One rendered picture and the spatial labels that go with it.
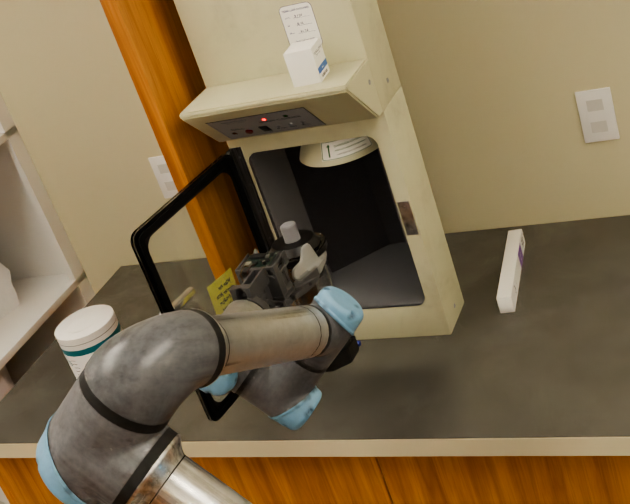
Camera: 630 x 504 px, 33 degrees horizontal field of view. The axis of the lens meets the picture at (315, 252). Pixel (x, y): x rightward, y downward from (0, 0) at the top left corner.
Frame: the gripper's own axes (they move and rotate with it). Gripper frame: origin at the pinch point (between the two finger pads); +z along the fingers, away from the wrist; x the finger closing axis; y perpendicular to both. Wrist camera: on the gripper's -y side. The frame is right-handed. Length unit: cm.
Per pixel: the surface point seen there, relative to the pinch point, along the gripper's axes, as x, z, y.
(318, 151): 0.4, 20.8, 10.7
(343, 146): -4.5, 21.3, 10.7
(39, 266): 114, 60, -28
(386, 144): -14.0, 18.4, 11.2
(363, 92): -15.3, 12.6, 23.5
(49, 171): 97, 61, -1
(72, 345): 59, 3, -16
